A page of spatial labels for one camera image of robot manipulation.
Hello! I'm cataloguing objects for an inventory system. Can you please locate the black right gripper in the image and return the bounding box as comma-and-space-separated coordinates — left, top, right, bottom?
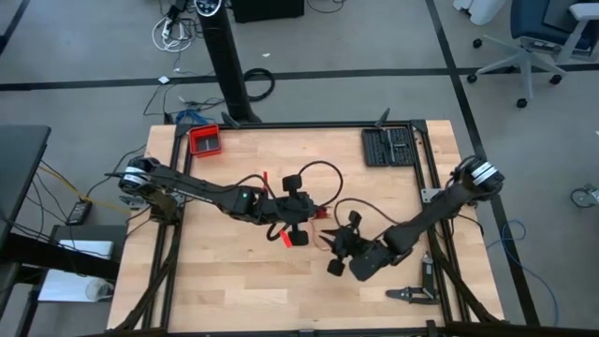
320, 210, 372, 277

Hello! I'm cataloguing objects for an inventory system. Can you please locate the white plastic object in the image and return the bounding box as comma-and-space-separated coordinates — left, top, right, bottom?
452, 0, 507, 27

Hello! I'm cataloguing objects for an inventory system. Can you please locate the blue and white office chair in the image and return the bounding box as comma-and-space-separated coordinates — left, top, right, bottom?
466, 0, 599, 110

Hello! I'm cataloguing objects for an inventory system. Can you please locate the black left wrist camera cable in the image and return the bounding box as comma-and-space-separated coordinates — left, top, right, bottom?
233, 160, 345, 210

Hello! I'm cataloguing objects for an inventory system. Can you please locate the long blue floor cable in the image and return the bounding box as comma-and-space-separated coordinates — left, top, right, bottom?
485, 218, 562, 329

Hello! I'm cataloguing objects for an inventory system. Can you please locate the clear plastic cup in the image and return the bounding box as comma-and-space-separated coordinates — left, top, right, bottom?
84, 278, 115, 302

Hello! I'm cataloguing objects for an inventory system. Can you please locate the white box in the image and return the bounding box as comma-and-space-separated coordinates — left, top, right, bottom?
37, 239, 116, 303

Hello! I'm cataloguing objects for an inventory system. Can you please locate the black power adapter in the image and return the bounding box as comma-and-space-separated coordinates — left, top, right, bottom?
66, 198, 94, 227

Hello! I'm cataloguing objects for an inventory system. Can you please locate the black side table frame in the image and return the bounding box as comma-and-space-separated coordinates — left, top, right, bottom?
0, 224, 130, 337

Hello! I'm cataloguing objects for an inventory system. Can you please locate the yellow cable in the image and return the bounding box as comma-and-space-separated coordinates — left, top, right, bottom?
38, 163, 130, 212

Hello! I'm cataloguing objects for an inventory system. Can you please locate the black cabinet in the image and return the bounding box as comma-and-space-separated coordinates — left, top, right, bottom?
230, 0, 306, 24

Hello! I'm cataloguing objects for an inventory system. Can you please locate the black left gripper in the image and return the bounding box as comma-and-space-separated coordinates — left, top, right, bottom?
274, 174, 329, 248

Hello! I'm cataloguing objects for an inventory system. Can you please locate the black screwdriver bit case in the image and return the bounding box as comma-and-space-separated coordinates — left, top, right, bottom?
360, 125, 419, 169

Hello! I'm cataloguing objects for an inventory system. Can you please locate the black coiled floor cable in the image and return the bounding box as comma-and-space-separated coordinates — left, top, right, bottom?
242, 66, 277, 103

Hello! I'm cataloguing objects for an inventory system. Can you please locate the blue network cable bundle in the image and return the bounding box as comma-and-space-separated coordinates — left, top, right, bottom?
174, 108, 212, 126

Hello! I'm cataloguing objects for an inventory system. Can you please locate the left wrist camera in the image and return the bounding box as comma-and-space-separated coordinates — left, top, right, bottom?
275, 196, 303, 222

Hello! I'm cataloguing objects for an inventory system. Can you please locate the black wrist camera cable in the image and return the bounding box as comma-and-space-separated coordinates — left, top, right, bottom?
333, 197, 399, 226
233, 160, 345, 210

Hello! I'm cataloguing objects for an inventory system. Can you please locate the white power strip with cables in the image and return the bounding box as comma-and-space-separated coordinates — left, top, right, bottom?
151, 12, 197, 54

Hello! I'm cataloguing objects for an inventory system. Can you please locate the black desk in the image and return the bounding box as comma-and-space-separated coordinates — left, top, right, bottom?
0, 124, 52, 244

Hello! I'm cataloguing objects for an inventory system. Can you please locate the black clamp tool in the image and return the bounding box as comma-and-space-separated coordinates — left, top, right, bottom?
384, 251, 443, 306

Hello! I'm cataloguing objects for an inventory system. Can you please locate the red plastic bin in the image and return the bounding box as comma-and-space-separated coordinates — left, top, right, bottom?
188, 123, 224, 159

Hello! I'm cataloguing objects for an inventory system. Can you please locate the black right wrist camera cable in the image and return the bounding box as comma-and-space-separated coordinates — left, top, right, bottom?
333, 197, 399, 226

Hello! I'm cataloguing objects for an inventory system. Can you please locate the black aluminium table frame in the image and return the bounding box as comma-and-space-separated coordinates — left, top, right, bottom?
106, 107, 507, 337

